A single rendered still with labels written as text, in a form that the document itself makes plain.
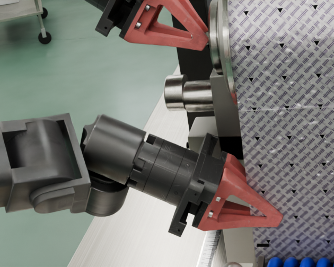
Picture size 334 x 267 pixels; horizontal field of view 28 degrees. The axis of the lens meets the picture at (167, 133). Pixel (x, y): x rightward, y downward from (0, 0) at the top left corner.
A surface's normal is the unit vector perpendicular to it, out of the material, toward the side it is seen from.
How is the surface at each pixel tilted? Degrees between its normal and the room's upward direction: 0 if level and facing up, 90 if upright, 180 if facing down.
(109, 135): 46
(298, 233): 91
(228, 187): 100
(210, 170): 29
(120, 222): 0
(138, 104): 0
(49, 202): 126
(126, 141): 41
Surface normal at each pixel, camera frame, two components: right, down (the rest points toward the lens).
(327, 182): -0.22, 0.47
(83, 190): 0.33, 0.83
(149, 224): -0.15, -0.89
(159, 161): 0.07, -0.19
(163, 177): -0.07, 0.12
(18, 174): 0.32, -0.55
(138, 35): 0.07, 0.57
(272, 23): -0.26, 0.03
